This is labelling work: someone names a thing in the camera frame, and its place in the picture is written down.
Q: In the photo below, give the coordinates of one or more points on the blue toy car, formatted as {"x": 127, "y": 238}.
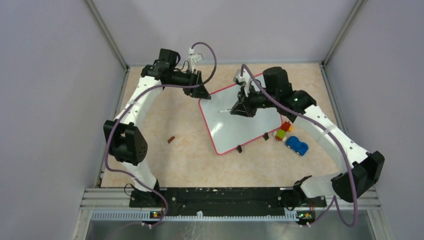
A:
{"x": 299, "y": 147}

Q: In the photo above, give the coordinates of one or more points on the white marker pen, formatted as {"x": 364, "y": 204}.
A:
{"x": 225, "y": 111}

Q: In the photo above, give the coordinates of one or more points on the aluminium frame rail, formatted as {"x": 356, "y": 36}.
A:
{"x": 112, "y": 204}

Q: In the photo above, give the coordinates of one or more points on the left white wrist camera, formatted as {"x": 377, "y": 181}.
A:
{"x": 193, "y": 58}

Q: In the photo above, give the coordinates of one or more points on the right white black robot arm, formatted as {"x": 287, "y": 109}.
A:
{"x": 359, "y": 169}

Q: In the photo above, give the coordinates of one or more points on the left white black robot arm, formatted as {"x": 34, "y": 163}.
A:
{"x": 123, "y": 134}

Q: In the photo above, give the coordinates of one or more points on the pink-framed whiteboard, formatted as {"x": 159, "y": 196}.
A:
{"x": 228, "y": 132}

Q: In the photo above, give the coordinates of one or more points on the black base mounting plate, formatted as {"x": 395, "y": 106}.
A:
{"x": 225, "y": 201}

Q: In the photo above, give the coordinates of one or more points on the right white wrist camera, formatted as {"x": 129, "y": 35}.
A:
{"x": 243, "y": 79}

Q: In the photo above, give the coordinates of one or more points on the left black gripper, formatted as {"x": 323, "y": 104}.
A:
{"x": 200, "y": 92}

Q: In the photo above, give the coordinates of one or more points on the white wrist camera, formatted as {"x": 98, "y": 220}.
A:
{"x": 243, "y": 79}
{"x": 193, "y": 58}

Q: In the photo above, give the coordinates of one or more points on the colourful toy brick figure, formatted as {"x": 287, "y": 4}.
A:
{"x": 280, "y": 135}

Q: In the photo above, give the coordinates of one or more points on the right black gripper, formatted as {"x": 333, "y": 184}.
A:
{"x": 243, "y": 107}

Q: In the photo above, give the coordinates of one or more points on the brown marker cap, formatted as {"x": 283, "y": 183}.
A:
{"x": 170, "y": 139}

